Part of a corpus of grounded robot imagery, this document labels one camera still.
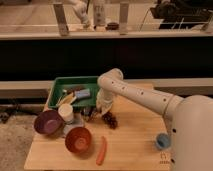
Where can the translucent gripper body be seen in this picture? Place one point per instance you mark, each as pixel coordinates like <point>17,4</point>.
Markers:
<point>103,109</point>

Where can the dark brush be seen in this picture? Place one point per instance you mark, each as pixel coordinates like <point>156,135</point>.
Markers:
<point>88,113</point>

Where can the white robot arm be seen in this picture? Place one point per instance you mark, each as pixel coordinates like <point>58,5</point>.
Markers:
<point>191,119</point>

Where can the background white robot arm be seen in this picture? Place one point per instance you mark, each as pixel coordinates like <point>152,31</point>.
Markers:
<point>80,8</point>

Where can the white paper cup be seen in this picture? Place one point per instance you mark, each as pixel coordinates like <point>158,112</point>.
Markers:
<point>66,112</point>

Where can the blue cup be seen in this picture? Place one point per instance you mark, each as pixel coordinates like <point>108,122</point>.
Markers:
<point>162,141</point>

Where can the dark grape bunch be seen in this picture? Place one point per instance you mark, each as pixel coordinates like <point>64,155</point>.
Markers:
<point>110,120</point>

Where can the blue sponge block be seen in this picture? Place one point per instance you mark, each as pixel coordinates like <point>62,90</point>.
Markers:
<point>82,94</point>

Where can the green plastic tray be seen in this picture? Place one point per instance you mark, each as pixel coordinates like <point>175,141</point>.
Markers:
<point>63,86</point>

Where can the light blue cloth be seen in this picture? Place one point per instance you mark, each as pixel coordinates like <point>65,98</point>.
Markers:
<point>77,122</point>

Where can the yellow banana toy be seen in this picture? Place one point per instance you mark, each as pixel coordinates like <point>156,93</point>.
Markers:
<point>68,99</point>

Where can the brown item in tray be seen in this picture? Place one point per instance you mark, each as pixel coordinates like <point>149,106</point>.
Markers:
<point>72,89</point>

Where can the orange carrot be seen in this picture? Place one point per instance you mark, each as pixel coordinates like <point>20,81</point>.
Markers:
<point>102,151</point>

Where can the orange-red bowl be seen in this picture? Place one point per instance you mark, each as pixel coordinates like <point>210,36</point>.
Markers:
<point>78,140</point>

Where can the purple bowl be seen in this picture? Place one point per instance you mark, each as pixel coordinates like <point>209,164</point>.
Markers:
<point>48,122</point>

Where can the dark bowl on shelf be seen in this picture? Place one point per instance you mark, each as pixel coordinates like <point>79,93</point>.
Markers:
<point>112,26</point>

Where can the black equipment on shelf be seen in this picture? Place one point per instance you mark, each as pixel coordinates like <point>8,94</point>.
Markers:
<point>182,14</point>

